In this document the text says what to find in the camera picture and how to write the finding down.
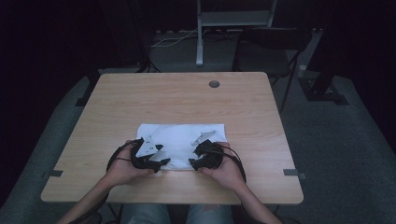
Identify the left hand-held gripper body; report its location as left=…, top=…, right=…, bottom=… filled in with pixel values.
left=130, top=134, right=163, bottom=173

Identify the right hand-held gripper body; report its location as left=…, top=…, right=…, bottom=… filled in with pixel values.
left=190, top=130, right=223, bottom=171

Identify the white garment with black trim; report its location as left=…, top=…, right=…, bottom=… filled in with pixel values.
left=135, top=123, right=228, bottom=172

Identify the person's right hand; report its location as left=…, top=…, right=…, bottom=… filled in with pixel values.
left=199, top=142, right=247, bottom=191

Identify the person's left hand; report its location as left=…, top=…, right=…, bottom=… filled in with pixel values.
left=106, top=142, right=153, bottom=187

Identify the person's right leg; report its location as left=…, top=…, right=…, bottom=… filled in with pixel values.
left=186, top=203, right=234, bottom=224

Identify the person's leg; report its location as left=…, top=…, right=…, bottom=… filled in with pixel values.
left=186, top=203, right=234, bottom=224
left=120, top=203, right=172, bottom=224

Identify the person's left leg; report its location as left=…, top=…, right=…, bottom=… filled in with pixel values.
left=120, top=203, right=172, bottom=224

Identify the grey tape strip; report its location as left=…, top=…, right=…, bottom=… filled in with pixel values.
left=283, top=168, right=307, bottom=180
left=43, top=169, right=64, bottom=179

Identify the grey metal stand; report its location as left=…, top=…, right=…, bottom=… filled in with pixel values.
left=195, top=0, right=278, bottom=67

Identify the black stand base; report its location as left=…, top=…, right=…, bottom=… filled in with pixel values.
left=297, top=29, right=349, bottom=105

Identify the black chair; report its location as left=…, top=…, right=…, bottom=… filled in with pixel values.
left=232, top=27, right=312, bottom=113

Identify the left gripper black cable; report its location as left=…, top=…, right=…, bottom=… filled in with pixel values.
left=69, top=139, right=139, bottom=224

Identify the white floor cable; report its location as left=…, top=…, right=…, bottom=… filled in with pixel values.
left=151, top=28, right=200, bottom=49

